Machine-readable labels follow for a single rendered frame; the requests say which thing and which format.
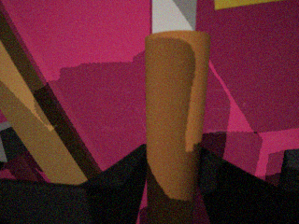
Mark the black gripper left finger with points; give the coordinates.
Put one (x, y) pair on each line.
(112, 197)

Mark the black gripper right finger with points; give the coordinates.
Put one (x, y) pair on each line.
(233, 196)

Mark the black-handled metal rod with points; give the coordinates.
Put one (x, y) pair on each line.
(289, 177)

